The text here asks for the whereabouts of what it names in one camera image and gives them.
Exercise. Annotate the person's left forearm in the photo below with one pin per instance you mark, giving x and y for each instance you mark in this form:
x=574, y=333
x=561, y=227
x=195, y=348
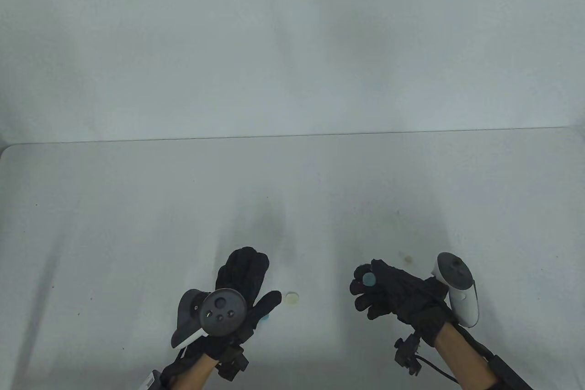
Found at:
x=196, y=374

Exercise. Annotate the black box with label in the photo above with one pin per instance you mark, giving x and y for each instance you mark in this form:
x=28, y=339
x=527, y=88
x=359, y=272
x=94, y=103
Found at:
x=509, y=376
x=154, y=381

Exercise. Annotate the person's right forearm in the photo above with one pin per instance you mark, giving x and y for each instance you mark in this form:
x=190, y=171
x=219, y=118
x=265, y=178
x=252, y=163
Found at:
x=461, y=362

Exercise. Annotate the dark blue plasticine ball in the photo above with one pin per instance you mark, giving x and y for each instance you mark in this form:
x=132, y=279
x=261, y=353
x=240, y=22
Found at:
x=369, y=278

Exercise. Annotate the cream plasticine ball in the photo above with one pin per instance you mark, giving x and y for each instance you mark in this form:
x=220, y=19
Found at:
x=291, y=298

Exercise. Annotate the olive yellow plasticine ball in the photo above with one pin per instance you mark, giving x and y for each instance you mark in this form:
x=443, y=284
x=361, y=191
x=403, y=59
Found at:
x=406, y=258

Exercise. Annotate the white and grey controller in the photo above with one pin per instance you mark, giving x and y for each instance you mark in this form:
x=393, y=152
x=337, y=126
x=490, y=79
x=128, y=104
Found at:
x=223, y=313
x=464, y=303

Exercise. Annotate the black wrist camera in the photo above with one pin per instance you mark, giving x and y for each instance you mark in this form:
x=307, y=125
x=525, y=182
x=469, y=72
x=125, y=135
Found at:
x=406, y=353
x=233, y=362

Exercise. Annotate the person's left hand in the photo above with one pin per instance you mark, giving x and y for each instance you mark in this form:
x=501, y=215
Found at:
x=244, y=271

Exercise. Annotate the person's right hand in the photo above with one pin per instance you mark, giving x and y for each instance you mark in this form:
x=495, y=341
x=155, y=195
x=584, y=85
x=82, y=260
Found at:
x=402, y=294

